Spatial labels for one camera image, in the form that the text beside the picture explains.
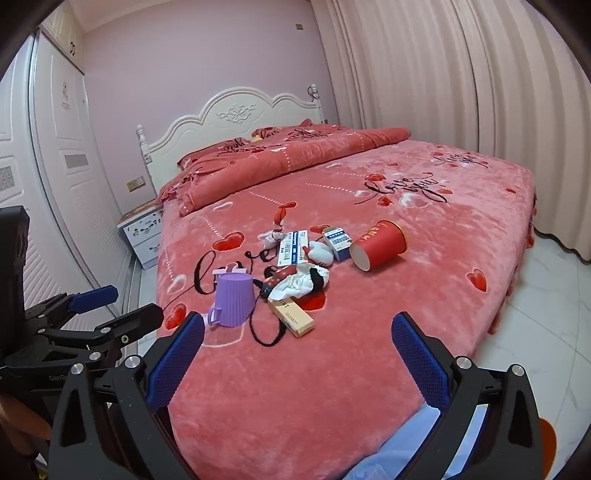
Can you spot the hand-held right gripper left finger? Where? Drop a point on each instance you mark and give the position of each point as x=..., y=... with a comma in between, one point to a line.
x=178, y=364

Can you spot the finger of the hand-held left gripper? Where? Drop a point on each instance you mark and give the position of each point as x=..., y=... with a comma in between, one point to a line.
x=134, y=321
x=92, y=297

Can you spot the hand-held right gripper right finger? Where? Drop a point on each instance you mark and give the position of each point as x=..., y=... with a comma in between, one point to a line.
x=420, y=364

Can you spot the person's left forearm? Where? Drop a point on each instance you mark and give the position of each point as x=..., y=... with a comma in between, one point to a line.
x=21, y=424

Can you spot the pink heart printed blanket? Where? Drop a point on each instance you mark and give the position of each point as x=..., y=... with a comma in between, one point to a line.
x=369, y=346

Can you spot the white nightstand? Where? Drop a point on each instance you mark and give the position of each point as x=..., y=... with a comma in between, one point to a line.
x=143, y=240

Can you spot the purple ribbed cup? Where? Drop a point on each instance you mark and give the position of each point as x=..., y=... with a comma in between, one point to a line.
x=235, y=300

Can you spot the person's light blue shirt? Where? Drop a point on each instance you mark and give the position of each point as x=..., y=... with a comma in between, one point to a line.
x=397, y=452

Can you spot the pink white wrapper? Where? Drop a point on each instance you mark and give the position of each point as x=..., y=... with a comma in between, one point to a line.
x=231, y=268

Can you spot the white wardrobe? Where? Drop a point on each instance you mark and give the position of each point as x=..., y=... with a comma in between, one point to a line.
x=69, y=161

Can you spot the beige long box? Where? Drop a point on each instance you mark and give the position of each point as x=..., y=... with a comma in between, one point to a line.
x=291, y=316

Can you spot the red paper cup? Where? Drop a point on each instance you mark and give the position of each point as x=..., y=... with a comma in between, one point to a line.
x=383, y=242

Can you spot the black cloth piece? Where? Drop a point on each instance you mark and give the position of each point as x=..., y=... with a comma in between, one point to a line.
x=317, y=279

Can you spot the crumpled white tissue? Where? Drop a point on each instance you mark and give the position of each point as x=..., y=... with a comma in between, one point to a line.
x=295, y=284

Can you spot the small white blue box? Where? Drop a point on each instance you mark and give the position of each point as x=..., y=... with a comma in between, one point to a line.
x=337, y=242

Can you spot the small white cloth piece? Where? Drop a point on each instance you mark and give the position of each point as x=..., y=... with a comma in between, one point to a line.
x=267, y=238

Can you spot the flat white blue box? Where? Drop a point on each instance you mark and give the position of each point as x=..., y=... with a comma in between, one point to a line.
x=293, y=247

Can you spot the red printed pillow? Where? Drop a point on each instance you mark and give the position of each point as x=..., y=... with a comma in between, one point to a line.
x=221, y=150

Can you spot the folded red quilt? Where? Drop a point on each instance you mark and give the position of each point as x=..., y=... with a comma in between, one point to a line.
x=277, y=161

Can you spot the white carved headboard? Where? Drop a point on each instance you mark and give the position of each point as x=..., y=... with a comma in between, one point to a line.
x=221, y=115

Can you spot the pink pleated curtain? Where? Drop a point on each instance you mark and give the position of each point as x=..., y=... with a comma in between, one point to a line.
x=438, y=69

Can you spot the wall socket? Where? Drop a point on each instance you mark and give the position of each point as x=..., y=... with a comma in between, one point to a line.
x=136, y=185

